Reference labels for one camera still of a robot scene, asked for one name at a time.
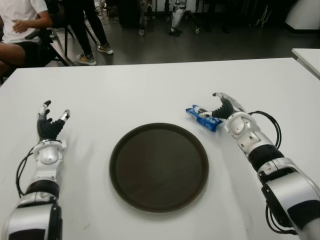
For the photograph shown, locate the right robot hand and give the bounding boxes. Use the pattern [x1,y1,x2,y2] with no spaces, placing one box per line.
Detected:
[198,91,248,121]

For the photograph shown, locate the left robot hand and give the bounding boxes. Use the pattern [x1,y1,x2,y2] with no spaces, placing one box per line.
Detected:
[36,100,71,143]

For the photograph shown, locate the blue Oreo cookie pack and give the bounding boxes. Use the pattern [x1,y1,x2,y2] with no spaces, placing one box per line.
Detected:
[185,104,224,133]

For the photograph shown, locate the black office chair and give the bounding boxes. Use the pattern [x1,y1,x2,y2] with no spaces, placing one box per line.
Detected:
[24,28,70,68]

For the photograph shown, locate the round dark brown tray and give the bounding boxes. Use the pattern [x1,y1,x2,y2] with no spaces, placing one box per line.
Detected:
[108,122,210,214]

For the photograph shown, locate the black folding chair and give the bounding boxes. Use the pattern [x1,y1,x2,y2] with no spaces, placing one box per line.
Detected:
[47,0,98,58]

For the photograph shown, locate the white side table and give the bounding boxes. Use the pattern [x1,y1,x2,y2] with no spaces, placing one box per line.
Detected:
[291,48,320,78]

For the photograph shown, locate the walking person dark trousers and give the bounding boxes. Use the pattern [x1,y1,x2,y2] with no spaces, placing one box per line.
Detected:
[63,0,115,66]

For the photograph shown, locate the white standing robot legs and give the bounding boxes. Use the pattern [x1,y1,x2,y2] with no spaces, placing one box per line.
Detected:
[167,0,188,36]

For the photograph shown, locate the seated person white shirt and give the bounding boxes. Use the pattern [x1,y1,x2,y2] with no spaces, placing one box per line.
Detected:
[0,0,55,78]

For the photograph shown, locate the white cabinet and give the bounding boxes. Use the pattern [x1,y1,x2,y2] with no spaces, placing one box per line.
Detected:
[284,0,320,33]

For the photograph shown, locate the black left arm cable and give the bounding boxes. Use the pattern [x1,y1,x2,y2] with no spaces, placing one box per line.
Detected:
[15,147,37,198]

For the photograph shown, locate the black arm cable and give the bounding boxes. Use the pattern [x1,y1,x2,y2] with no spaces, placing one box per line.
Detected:
[247,109,298,236]
[15,147,37,198]

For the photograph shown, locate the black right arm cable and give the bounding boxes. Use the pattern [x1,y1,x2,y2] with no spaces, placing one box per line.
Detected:
[247,109,298,236]

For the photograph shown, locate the folded grey metal frame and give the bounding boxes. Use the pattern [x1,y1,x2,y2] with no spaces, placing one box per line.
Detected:
[249,4,273,30]

